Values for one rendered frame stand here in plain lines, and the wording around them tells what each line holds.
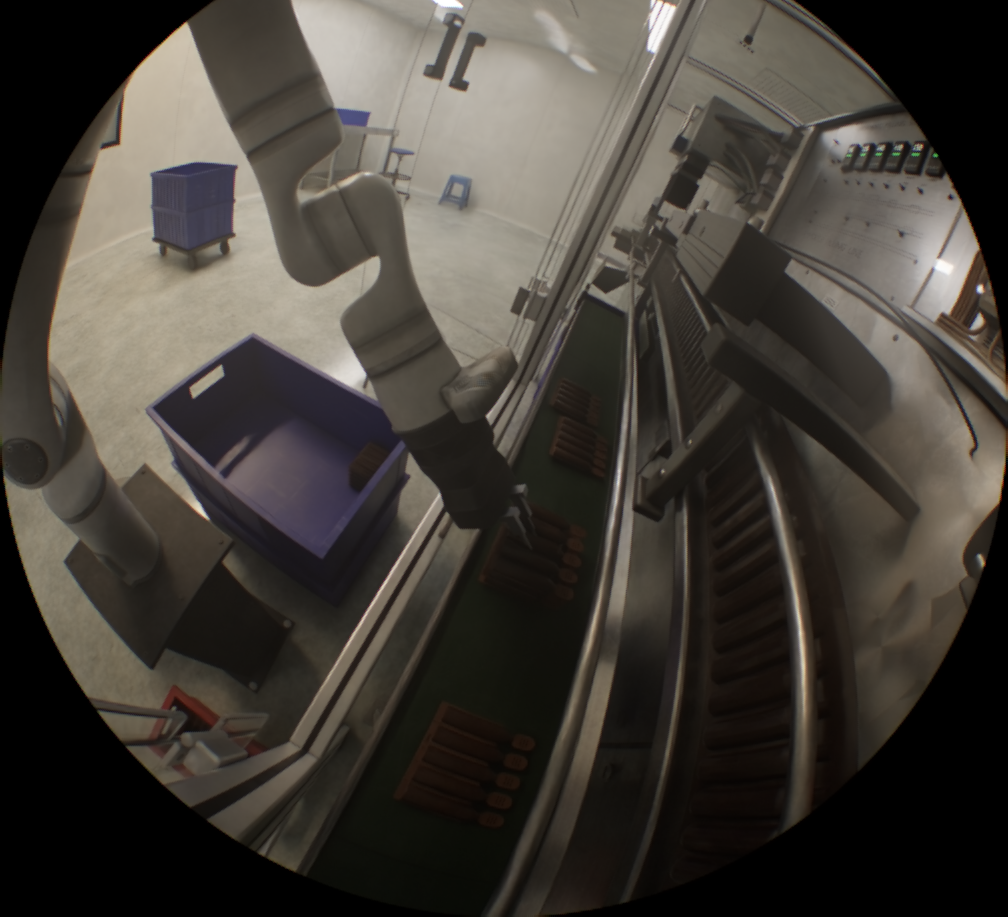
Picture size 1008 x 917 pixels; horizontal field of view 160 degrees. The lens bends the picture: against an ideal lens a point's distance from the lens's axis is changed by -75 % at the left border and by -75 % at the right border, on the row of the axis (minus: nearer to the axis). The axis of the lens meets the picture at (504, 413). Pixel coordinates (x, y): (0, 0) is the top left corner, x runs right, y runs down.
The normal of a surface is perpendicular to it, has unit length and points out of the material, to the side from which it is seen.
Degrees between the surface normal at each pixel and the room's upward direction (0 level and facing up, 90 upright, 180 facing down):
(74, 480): 19
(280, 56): 79
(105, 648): 0
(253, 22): 89
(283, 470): 0
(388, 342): 67
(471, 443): 49
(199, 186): 90
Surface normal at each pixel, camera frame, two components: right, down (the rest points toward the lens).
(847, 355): -0.32, 0.56
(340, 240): 0.43, 0.62
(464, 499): -0.42, 0.22
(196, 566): 0.32, -0.70
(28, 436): 0.76, 0.58
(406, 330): 0.55, 0.14
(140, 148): 0.89, 0.45
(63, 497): 0.53, -0.41
